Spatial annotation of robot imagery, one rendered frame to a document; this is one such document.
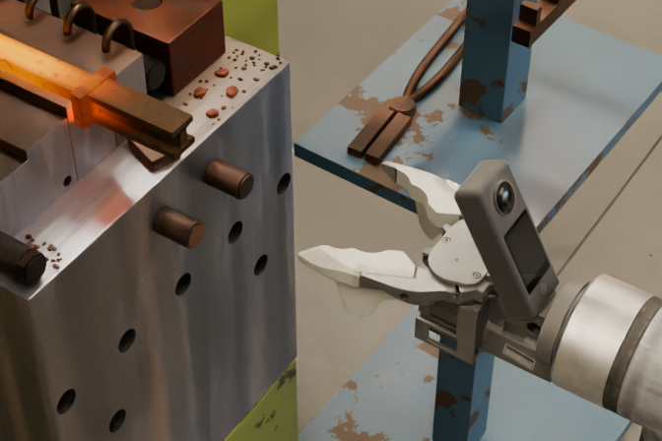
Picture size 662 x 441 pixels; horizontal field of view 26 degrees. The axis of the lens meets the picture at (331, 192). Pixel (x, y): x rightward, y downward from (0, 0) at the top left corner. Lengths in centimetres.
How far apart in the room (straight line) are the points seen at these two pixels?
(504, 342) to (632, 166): 163
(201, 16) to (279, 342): 45
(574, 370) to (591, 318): 4
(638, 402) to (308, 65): 193
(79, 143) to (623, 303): 50
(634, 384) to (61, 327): 50
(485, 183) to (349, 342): 136
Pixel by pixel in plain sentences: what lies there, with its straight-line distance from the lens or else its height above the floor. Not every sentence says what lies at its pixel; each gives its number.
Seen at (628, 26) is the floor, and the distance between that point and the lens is 305.
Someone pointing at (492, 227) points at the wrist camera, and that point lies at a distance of 102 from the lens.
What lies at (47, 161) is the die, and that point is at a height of 96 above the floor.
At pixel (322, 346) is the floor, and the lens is 235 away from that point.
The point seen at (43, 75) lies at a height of 101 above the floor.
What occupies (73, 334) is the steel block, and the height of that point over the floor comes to 83.
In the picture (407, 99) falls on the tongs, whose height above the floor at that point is 69.
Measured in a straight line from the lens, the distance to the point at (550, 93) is 176.
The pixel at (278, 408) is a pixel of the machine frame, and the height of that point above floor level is 42.
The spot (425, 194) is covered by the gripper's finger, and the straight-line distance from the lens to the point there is 113.
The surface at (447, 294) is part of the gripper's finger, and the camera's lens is 106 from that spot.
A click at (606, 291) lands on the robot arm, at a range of 105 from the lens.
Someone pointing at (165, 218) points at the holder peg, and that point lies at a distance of 130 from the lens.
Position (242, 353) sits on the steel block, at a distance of 158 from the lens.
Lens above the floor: 178
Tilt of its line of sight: 43 degrees down
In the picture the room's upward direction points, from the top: straight up
